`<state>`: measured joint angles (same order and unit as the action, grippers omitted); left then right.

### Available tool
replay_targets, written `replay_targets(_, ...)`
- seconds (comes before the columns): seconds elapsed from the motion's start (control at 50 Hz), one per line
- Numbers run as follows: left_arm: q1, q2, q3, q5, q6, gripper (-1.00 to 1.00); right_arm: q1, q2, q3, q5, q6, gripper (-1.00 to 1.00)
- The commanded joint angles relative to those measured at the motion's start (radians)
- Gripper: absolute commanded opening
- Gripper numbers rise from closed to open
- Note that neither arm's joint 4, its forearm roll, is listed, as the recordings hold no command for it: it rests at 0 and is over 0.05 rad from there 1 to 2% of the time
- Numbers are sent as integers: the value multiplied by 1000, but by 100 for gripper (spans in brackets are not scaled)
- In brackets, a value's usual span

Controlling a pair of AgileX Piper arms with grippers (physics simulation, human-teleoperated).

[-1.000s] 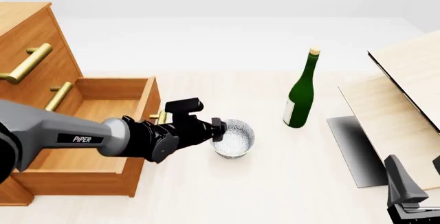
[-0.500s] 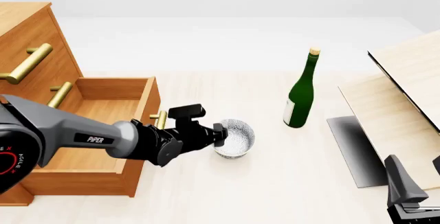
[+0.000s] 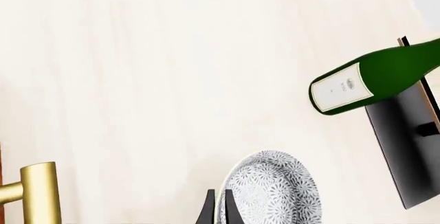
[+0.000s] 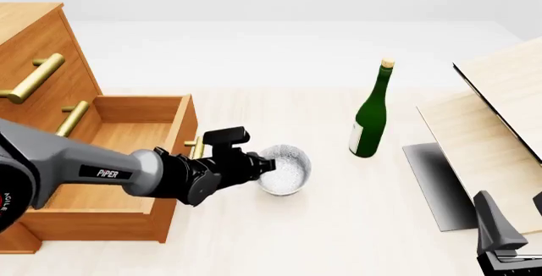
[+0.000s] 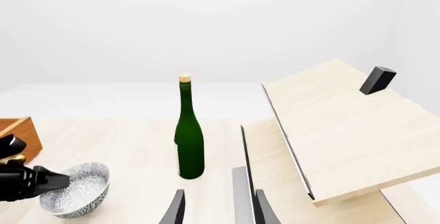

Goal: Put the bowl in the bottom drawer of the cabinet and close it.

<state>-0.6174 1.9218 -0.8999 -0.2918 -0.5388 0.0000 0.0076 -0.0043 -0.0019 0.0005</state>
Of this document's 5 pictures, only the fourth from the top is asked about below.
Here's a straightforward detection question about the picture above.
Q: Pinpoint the wooden drawer front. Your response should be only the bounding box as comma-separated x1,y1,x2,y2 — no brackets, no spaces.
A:
0,72,105,141
0,14,88,106

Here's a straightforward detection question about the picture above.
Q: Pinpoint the long brass handle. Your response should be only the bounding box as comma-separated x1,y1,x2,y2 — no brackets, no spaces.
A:
54,100,91,139
184,135,208,160
0,52,67,105

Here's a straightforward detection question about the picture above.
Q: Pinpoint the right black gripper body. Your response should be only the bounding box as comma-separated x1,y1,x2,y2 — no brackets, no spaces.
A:
476,248,542,276

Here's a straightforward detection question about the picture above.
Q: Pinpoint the patterned grey bowl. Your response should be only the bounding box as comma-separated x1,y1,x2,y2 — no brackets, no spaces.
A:
256,144,312,197

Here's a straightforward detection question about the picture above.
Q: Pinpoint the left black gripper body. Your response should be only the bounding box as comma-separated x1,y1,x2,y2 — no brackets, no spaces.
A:
245,151,277,180

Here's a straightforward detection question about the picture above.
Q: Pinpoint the wooden cabinet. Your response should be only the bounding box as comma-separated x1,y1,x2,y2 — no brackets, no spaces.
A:
0,2,105,255

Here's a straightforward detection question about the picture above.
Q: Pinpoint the open wooden drawer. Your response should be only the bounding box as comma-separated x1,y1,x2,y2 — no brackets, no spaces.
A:
19,93,199,245

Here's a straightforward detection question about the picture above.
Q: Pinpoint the green wine bottle with cork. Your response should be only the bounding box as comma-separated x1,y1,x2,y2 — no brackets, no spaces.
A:
348,58,396,159

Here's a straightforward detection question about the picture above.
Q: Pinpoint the pale wooden rack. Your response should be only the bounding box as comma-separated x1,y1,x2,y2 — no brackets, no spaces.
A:
401,36,542,235

